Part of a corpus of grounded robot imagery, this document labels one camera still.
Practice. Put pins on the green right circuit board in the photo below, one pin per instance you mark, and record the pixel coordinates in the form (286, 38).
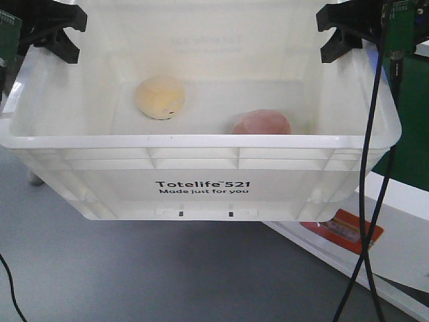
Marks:
(398, 22)

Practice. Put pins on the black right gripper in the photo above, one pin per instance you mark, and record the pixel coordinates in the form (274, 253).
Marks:
(355, 21)

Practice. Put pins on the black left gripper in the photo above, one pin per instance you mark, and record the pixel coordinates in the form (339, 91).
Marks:
(43, 25)

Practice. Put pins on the green circuit board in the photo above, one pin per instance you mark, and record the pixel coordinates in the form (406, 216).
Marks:
(398, 22)
(10, 35)

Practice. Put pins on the green left circuit board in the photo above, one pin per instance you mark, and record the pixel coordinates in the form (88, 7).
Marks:
(10, 35)

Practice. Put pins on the white plastic tote box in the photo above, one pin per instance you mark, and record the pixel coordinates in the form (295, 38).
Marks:
(78, 128)

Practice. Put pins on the pink soft ball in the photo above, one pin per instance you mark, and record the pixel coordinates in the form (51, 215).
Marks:
(263, 121)

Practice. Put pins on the cream soft ball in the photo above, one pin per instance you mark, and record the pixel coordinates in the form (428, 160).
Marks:
(160, 97)

